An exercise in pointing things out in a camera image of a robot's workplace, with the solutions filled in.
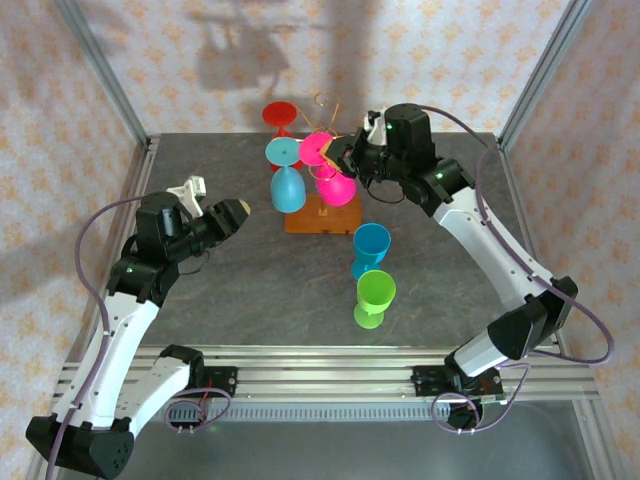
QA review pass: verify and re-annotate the light blue plastic wine glass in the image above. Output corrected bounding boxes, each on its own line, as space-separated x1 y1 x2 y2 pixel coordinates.
264 137 307 212

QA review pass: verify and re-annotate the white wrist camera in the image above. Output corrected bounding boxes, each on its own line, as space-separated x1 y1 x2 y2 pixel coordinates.
362 110 387 147
166 175 207 217

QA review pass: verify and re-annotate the gold wire wine glass rack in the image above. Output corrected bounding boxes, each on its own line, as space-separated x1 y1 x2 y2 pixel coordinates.
283 91 363 235

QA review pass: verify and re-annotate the aluminium corner post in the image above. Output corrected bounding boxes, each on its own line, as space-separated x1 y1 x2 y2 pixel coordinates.
57 0 151 146
499 0 596 146

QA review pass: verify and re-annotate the grey slotted cable duct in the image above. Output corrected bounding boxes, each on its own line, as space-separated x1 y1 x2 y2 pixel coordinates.
164 402 481 424

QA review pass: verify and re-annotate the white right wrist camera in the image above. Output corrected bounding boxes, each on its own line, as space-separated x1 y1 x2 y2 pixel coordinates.
362 110 387 147

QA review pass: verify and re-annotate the pink plastic wine glass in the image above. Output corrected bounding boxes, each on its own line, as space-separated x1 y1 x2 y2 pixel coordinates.
298 132 357 208

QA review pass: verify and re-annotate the red plastic wine glass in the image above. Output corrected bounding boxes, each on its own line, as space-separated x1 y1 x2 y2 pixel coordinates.
262 101 301 144

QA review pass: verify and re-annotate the green plastic wine glass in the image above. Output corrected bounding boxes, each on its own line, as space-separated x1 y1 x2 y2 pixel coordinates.
353 269 397 330

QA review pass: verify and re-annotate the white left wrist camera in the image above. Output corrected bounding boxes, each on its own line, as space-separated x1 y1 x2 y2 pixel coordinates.
166 175 207 217

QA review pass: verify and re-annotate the aluminium table side rail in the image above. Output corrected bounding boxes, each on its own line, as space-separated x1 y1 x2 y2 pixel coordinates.
497 139 571 357
64 134 161 366

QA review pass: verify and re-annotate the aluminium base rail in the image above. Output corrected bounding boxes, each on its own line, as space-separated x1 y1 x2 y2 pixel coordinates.
54 344 599 401

